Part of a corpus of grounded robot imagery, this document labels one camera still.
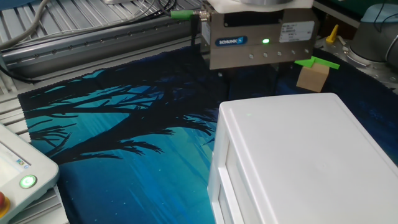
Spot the grey Schunk gripper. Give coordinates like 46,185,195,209
200,8,320,102

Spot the white plastic drawer cabinet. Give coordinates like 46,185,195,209
207,92,398,224

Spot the green plastic flag piece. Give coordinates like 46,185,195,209
294,55,341,70

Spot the green and tan block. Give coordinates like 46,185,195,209
295,62,330,93

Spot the white gripper adapter plate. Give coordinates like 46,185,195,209
206,0,315,14

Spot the yellow plastic clip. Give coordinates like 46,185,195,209
325,24,340,44

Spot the forest sunset print cloth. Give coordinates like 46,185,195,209
17,43,398,224

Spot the white robot teach pendant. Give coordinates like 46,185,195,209
0,123,60,224

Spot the black cable green connector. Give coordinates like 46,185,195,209
170,9,210,22

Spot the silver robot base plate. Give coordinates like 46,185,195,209
315,37,398,93

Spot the black cable bundle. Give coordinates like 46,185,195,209
102,0,180,30

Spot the grey aluminium rail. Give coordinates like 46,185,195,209
0,15,203,78

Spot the thick grey cable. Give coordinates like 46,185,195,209
0,0,51,51

